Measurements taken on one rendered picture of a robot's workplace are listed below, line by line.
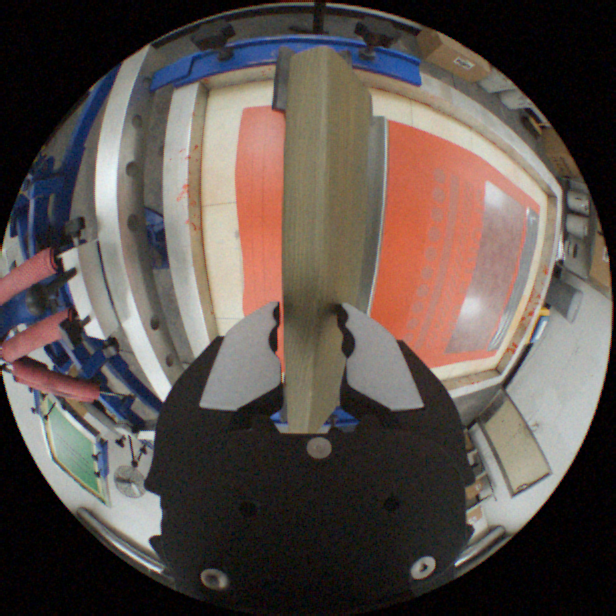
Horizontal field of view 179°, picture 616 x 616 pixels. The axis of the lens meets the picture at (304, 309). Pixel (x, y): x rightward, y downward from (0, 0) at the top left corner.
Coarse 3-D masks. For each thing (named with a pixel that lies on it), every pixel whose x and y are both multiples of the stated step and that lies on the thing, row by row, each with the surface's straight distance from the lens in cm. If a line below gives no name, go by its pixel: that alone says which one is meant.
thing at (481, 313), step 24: (264, 264) 26; (384, 264) 28; (264, 288) 27; (384, 288) 29; (408, 288) 31; (480, 288) 42; (504, 288) 49; (384, 312) 31; (408, 312) 33; (480, 312) 45; (456, 336) 43; (480, 336) 50; (432, 360) 44; (456, 360) 49
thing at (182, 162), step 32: (192, 96) 30; (416, 96) 34; (448, 96) 35; (192, 128) 28; (480, 128) 40; (192, 160) 27; (192, 192) 26; (192, 224) 26; (192, 256) 25; (544, 256) 63; (192, 288) 27; (544, 288) 63; (192, 320) 29; (512, 352) 66; (448, 384) 52; (480, 384) 61
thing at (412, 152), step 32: (256, 128) 28; (416, 128) 32; (256, 160) 26; (416, 160) 30; (448, 160) 34; (480, 160) 40; (256, 192) 25; (416, 192) 29; (512, 192) 47; (256, 224) 25; (416, 224) 29; (512, 224) 47; (256, 256) 26; (384, 256) 27; (416, 256) 30; (480, 256) 39; (512, 256) 48
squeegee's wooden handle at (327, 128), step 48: (288, 96) 14; (336, 96) 13; (288, 144) 12; (336, 144) 11; (288, 192) 11; (336, 192) 11; (288, 240) 11; (336, 240) 11; (288, 288) 12; (336, 288) 13; (288, 336) 14; (336, 336) 16; (288, 384) 17; (336, 384) 22; (288, 432) 26
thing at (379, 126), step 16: (384, 128) 17; (384, 144) 17; (384, 160) 16; (384, 176) 16; (368, 192) 16; (384, 192) 16; (368, 208) 16; (384, 208) 16; (368, 224) 16; (384, 224) 16; (368, 240) 16; (368, 256) 16; (368, 272) 16; (368, 288) 17; (368, 304) 17
